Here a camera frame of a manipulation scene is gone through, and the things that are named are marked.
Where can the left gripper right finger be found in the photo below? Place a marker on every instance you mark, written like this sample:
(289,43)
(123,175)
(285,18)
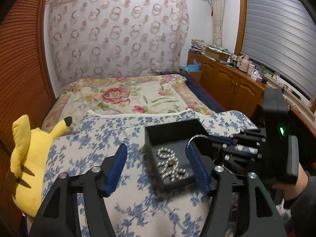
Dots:
(261,217)

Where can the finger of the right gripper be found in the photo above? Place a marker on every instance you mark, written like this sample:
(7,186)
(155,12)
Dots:
(223,140)
(222,152)

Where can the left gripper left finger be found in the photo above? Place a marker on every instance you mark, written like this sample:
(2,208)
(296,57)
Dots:
(58,214)

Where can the pale green jade bangle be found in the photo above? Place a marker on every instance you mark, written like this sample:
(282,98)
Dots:
(199,140)

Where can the black jewelry box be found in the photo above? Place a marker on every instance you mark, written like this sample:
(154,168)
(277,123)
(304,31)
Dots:
(175,164)

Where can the right hand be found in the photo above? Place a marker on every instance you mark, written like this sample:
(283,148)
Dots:
(293,191)

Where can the dark blue bed sheet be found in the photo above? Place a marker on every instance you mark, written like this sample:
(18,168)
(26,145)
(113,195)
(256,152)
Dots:
(201,94)

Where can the wooden sideboard cabinet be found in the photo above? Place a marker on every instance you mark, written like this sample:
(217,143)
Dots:
(230,87)

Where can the yellow pikachu plush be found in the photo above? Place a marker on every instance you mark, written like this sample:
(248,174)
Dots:
(28,162)

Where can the floral cream bed blanket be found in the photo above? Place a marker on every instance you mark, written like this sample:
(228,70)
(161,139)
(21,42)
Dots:
(167,93)

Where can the pink tissue pack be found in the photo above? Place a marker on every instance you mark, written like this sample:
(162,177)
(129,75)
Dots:
(255,76)

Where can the pink thermos jug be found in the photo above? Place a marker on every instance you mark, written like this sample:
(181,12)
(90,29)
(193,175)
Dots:
(244,63)

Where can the blue tissue box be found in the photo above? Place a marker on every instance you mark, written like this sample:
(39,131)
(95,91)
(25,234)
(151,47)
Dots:
(192,67)

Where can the stack of books and papers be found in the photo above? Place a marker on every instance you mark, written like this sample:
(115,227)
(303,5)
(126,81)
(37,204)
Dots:
(209,50)

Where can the grey window blind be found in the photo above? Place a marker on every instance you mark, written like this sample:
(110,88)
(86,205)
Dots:
(280,34)

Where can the wooden louvered wardrobe door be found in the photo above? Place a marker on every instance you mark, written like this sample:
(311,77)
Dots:
(25,87)

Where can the cream tied window curtain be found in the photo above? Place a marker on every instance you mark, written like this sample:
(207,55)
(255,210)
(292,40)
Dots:
(218,7)

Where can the circle patterned lace curtain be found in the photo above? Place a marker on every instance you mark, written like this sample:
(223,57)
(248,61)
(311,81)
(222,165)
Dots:
(116,38)

